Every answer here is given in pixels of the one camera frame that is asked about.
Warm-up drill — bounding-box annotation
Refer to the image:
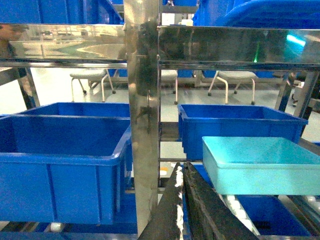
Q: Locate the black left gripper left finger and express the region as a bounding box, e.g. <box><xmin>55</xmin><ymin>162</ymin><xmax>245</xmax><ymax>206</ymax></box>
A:
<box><xmin>138</xmin><ymin>162</ymin><xmax>184</xmax><ymax>240</ymax></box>

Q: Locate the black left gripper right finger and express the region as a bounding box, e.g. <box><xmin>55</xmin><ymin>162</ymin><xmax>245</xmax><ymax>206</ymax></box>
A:
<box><xmin>183</xmin><ymin>162</ymin><xmax>258</xmax><ymax>240</ymax></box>

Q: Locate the white stool left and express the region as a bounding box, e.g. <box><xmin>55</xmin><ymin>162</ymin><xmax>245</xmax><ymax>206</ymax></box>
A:
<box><xmin>69</xmin><ymin>68</ymin><xmax>116</xmax><ymax>102</ymax></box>

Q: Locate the blue bin front left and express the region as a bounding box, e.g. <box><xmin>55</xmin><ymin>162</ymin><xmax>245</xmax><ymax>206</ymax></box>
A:
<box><xmin>0</xmin><ymin>115</ymin><xmax>132</xmax><ymax>225</ymax></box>

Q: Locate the white stool right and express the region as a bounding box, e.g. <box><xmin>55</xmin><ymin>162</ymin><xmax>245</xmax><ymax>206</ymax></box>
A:
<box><xmin>207</xmin><ymin>70</ymin><xmax>258</xmax><ymax>106</ymax></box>

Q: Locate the blue bin behind turquoise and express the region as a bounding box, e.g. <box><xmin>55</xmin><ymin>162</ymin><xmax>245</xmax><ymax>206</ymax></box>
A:
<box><xmin>177</xmin><ymin>104</ymin><xmax>308</xmax><ymax>160</ymax></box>

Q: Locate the blue bin rear left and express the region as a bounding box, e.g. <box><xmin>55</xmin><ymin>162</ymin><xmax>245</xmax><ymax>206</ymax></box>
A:
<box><xmin>19</xmin><ymin>102</ymin><xmax>130</xmax><ymax>118</ymax></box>

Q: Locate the turquoise plastic bin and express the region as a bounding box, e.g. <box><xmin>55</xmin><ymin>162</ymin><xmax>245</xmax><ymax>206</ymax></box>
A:
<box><xmin>202</xmin><ymin>136</ymin><xmax>320</xmax><ymax>196</ymax></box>

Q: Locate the stainless steel shelf rail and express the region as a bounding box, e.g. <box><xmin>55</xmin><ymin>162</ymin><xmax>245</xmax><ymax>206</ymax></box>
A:
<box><xmin>0</xmin><ymin>23</ymin><xmax>320</xmax><ymax>72</ymax></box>

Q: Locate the steel shelf upright post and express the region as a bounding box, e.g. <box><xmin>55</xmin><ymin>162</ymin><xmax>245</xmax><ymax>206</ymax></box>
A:
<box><xmin>124</xmin><ymin>0</ymin><xmax>159</xmax><ymax>234</ymax></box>

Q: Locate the blue bin lower shelf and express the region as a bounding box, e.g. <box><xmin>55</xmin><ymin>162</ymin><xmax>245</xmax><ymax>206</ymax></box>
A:
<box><xmin>237</xmin><ymin>195</ymin><xmax>312</xmax><ymax>237</ymax></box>

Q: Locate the white stool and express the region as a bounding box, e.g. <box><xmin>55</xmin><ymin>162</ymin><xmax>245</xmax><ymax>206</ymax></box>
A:
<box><xmin>69</xmin><ymin>68</ymin><xmax>116</xmax><ymax>102</ymax></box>
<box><xmin>207</xmin><ymin>70</ymin><xmax>258</xmax><ymax>106</ymax></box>

